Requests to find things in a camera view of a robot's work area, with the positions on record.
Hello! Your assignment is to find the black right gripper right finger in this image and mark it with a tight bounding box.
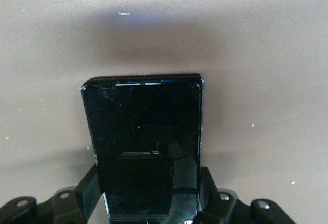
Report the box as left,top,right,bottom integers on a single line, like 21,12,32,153
194,167,301,224

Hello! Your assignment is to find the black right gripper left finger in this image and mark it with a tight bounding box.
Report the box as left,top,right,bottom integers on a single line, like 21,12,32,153
0,166,104,224

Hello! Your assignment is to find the black smartphone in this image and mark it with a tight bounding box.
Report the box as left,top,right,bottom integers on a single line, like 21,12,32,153
80,73,206,222

